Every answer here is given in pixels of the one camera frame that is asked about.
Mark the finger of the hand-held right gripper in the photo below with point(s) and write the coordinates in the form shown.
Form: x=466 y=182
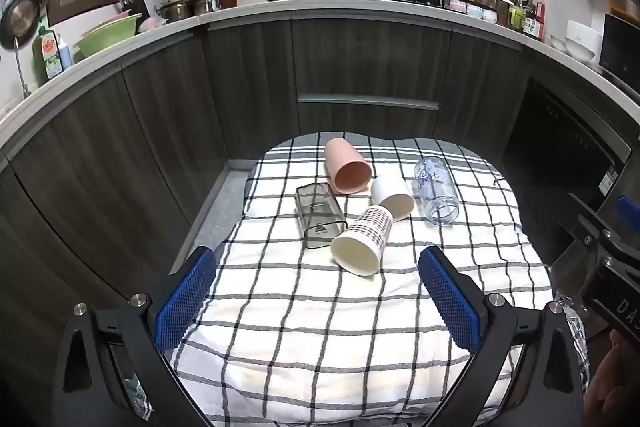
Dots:
x=590 y=217
x=629 y=208

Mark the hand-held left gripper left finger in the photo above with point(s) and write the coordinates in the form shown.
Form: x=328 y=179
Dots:
x=186 y=296

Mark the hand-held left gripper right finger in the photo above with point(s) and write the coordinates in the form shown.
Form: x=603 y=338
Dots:
x=449 y=301

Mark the clear glass cup with print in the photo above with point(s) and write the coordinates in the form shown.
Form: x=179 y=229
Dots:
x=434 y=192

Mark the white cup with dotted pattern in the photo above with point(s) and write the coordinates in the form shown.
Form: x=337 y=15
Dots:
x=367 y=227

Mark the plain white cup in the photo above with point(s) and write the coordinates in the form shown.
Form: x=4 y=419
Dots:
x=389 y=191

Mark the smoky grey square cup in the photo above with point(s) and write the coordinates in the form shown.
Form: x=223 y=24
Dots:
x=320 y=217

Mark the pink cup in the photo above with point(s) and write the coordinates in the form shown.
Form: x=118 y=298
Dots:
x=341 y=162

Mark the person's right hand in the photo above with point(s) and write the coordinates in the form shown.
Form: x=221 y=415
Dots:
x=610 y=384

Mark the black built-in dishwasher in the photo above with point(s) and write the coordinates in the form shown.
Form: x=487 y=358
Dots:
x=560 y=142

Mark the black and white checked cloth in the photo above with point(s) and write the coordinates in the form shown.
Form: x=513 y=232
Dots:
x=300 y=332

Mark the black microwave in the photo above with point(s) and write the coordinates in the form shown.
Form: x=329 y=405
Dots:
x=620 y=49

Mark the stack of white bowls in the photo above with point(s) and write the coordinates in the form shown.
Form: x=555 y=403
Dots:
x=584 y=39

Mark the small white bowl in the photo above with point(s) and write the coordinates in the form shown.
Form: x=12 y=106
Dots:
x=558 y=44

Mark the dark wood kitchen cabinets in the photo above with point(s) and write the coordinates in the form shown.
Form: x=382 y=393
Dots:
x=150 y=107

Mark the row of condiment bottles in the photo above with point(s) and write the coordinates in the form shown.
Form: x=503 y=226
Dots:
x=522 y=14

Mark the small patterned bowls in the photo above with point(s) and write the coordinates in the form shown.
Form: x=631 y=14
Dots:
x=472 y=12

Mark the blue and white bottle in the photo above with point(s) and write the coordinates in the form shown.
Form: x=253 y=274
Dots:
x=65 y=54

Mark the green basin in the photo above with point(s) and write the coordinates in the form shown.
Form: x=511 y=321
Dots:
x=107 y=34

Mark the green dish soap bottle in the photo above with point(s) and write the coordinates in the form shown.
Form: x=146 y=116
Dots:
x=47 y=54

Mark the metal faucet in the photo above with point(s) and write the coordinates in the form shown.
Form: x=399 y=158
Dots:
x=20 y=67

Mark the metal pot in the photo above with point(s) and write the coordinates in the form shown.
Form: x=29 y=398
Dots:
x=176 y=11

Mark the hanging frying pan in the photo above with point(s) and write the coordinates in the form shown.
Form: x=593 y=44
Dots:
x=19 y=21

